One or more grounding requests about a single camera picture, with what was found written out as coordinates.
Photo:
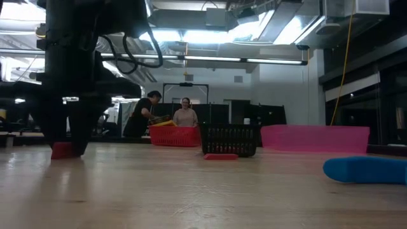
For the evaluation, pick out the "white ceiling vent box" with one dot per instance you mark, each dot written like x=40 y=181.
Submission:
x=356 y=8

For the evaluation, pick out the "silver ceiling duct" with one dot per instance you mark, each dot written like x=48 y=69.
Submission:
x=280 y=19

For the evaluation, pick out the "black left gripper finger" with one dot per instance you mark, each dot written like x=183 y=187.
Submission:
x=52 y=124
x=84 y=124

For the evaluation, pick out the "black background gantry frame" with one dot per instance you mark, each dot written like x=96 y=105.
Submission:
x=186 y=84

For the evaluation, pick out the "person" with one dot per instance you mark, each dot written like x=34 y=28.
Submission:
x=185 y=117
x=140 y=117

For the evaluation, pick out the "white cup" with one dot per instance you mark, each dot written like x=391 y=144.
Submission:
x=247 y=121

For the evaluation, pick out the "red eraser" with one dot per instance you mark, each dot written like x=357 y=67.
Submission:
x=63 y=152
x=221 y=156

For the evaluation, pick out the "black partition wall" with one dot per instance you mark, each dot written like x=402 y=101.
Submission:
x=216 y=113

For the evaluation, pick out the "black slotted plastic basket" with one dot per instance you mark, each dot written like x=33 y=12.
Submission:
x=229 y=126

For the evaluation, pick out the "pink plastic tray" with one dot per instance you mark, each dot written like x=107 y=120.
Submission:
x=314 y=140

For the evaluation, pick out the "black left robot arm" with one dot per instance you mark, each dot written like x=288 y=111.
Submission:
x=95 y=16

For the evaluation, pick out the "yellow green crayon box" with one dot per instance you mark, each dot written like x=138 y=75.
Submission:
x=165 y=123
x=160 y=118

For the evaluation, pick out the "red slotted plastic basket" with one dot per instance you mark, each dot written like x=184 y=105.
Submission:
x=175 y=136

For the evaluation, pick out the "long ceiling light bar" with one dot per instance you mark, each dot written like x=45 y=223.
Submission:
x=210 y=58

